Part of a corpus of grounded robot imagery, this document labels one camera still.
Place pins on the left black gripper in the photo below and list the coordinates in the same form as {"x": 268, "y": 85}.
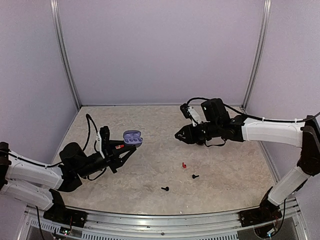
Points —
{"x": 111, "y": 154}

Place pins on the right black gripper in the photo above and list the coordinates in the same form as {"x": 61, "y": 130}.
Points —
{"x": 190, "y": 137}

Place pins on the purple earbud charging case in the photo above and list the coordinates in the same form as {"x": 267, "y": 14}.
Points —
{"x": 132, "y": 137}

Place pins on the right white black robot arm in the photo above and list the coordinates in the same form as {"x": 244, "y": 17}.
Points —
{"x": 301, "y": 133}

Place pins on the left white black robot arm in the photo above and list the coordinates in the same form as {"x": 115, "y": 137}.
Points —
{"x": 40, "y": 184}

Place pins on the red earbud near red case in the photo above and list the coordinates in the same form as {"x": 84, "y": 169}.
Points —
{"x": 119, "y": 146}

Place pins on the black earbud at front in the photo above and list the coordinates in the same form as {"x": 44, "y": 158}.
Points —
{"x": 165, "y": 188}

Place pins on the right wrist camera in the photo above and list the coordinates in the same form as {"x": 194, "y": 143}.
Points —
{"x": 190, "y": 113}

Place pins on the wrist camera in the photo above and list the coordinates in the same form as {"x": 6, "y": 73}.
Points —
{"x": 190, "y": 113}
{"x": 102, "y": 141}

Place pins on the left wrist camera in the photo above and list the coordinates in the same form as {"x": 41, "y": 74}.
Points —
{"x": 102, "y": 141}

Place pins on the front aluminium rail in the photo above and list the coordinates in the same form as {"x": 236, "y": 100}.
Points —
{"x": 101, "y": 225}

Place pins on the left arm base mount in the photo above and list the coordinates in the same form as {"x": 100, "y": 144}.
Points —
{"x": 66, "y": 216}

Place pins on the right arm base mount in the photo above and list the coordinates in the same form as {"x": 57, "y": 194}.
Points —
{"x": 259, "y": 215}

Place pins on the right aluminium frame post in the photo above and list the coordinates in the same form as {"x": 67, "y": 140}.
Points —
{"x": 267, "y": 4}

